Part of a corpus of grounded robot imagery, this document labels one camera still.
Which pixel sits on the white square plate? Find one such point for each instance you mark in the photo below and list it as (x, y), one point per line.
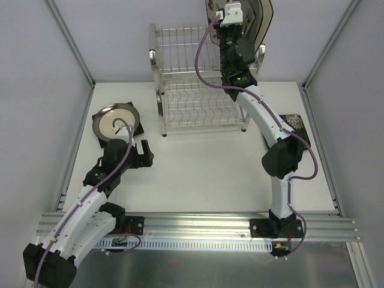
(258, 11)
(267, 16)

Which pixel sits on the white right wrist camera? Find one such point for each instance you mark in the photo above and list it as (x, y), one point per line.
(231, 14)

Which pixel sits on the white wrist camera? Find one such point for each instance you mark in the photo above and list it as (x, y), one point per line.
(121, 133)
(231, 14)

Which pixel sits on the aluminium rail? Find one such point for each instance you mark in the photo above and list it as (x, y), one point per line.
(232, 226)

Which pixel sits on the black square plate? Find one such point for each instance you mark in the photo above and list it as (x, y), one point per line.
(136, 132)

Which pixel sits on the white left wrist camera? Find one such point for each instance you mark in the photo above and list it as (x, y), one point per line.
(121, 133)

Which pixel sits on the dark floral square plate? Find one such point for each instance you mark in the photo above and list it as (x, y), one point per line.
(297, 123)

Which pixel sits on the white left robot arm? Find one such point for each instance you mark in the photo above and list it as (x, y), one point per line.
(55, 260)

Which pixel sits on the stainless steel dish rack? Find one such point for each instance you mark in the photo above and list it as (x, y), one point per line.
(186, 72)

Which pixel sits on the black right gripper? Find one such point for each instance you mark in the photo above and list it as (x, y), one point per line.
(227, 31)

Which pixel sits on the white slotted cable duct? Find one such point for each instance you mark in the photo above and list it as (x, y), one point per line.
(246, 245)

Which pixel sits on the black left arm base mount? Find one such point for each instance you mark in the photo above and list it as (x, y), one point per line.
(131, 224)

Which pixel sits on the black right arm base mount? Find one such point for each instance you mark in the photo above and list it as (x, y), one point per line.
(274, 227)

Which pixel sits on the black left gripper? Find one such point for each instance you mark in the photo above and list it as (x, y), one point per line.
(143, 156)

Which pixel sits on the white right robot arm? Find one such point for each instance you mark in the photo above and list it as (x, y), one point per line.
(284, 152)

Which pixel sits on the round silver-rimmed plate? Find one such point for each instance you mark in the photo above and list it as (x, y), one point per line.
(115, 118)

